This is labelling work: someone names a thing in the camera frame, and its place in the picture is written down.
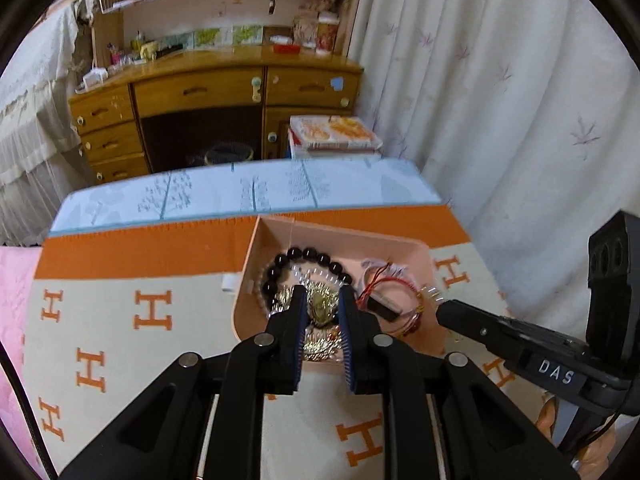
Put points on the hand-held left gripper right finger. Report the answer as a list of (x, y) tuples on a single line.
[(347, 340)]

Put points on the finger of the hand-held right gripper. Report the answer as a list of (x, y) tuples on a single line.
[(475, 322)]

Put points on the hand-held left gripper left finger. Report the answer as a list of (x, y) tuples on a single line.
[(299, 340)]

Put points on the gold rhinestone brooch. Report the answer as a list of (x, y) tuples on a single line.
[(320, 346)]

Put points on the gold heart locket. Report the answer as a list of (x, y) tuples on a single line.
[(322, 310)]

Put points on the smartwatch with pink band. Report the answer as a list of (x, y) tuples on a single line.
[(385, 308)]

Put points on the silver rhinestone pin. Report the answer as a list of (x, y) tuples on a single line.
[(430, 293)]

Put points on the pink plastic tray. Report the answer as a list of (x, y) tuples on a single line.
[(320, 240)]

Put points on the person's right hand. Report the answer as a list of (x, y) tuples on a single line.
[(547, 415)]

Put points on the orange and grey patterned blanket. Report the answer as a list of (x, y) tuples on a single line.
[(150, 360)]

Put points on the blue leaf print tablecloth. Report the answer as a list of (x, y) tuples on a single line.
[(225, 195)]

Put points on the dark mesh wastebasket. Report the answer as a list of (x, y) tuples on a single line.
[(227, 154)]

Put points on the stack of magazines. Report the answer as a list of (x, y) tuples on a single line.
[(335, 132)]

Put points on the white floral curtain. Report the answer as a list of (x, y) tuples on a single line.
[(500, 110)]

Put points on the wooden desk with drawers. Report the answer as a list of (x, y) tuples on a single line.
[(200, 91)]

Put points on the pink blanket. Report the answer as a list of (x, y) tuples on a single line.
[(12, 335)]

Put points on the small red box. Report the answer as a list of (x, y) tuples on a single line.
[(286, 49)]

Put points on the red and white cup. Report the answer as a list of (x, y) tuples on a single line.
[(327, 35)]

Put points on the row of green picture cards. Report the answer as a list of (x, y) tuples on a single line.
[(210, 37)]

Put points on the doll with brown hair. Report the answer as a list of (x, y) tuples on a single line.
[(306, 22)]

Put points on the yellow mug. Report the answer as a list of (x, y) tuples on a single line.
[(149, 51)]

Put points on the white power adapter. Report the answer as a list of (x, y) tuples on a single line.
[(94, 77)]

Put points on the wooden bookshelf hutch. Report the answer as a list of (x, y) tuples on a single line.
[(225, 10)]

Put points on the white lace furniture cover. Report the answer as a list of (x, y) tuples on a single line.
[(30, 135)]

